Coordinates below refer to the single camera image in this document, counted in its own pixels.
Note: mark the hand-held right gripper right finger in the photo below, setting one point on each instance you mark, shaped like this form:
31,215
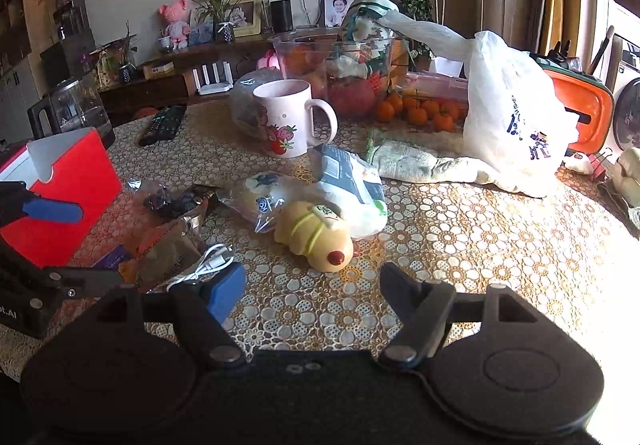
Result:
394,287

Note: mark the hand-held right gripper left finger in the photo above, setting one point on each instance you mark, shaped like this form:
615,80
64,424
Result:
227,289

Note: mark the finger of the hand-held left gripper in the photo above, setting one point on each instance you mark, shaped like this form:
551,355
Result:
50,212
80,282

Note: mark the red storage box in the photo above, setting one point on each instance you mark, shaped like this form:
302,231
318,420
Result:
75,190

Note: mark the brown snack packet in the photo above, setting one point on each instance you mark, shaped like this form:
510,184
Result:
170,250

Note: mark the clear blue-print snack packet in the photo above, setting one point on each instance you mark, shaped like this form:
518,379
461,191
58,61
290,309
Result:
260,197

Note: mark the yellow squishy dog toy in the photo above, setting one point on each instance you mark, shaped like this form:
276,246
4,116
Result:
310,237

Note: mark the wet wipes pack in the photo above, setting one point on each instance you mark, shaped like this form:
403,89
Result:
350,180

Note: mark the floral lace-covered desktop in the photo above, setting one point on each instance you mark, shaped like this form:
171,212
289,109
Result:
450,240

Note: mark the purple snack packet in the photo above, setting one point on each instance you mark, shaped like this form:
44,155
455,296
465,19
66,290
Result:
112,257

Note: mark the dark blueberry snack packet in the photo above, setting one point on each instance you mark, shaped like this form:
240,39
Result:
172,202

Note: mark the glass kettle with black base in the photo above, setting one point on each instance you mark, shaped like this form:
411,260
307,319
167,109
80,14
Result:
75,107

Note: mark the green white towel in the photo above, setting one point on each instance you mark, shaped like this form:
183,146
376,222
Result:
415,162

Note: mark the basketball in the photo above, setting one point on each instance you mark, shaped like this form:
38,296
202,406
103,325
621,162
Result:
147,113

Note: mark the black remote control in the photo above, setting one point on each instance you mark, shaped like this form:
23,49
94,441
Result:
162,125

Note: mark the jar of golden sweets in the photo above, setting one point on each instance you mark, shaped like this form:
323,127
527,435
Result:
104,67

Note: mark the wooden television cabinet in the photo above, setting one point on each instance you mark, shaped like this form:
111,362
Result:
150,90

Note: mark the dark potted plant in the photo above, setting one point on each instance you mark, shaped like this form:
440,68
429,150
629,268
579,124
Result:
127,70

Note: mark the black coffee machine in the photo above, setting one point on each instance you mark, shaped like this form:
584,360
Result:
67,50

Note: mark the pile of tangerines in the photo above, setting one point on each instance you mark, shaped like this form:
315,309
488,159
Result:
417,114

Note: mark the white strawberry-print mug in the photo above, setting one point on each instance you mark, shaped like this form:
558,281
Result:
285,120

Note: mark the small cardboard box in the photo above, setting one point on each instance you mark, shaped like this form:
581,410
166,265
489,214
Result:
159,70

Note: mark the crumpled clear plastic bag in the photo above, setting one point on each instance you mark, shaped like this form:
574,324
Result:
244,97

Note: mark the red apple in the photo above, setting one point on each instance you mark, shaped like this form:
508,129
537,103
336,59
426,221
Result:
350,99

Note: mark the white plastic shopping bag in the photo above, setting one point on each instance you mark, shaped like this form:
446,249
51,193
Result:
505,125

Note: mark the clear plastic fruit bucket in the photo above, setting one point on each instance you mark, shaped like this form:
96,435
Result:
370,90

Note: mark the pink plastic box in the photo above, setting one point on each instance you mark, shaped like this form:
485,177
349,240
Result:
435,85

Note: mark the white router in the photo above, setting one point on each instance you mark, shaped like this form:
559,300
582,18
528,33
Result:
212,77

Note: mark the small white red packet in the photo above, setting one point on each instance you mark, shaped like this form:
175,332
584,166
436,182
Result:
579,164

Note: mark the pink plush doll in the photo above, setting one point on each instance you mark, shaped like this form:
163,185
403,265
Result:
176,22

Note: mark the pink toy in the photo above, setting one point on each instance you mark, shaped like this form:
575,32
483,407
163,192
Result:
267,60

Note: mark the dark green cloth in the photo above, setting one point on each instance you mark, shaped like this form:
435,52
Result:
620,215

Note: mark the orange fruit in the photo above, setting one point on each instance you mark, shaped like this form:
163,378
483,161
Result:
300,60

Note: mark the red binder clips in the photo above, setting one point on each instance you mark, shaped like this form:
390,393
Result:
601,164

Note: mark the green white printed bag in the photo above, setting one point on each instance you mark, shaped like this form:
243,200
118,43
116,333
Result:
370,32

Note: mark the small potted grass plant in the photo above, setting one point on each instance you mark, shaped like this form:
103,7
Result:
224,20

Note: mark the orange carry case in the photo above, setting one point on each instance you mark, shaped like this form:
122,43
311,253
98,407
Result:
585,100

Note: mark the black cylinder speaker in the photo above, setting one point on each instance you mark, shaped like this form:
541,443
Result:
281,16

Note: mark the white framed portrait photo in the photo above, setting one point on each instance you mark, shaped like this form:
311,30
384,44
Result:
339,10

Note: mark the black handheld radios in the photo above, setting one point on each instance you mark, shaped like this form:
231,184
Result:
562,56

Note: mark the white washing machine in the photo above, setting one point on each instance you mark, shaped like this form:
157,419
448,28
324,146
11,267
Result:
627,90

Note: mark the yellow photo frame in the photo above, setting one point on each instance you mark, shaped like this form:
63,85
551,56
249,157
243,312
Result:
245,17

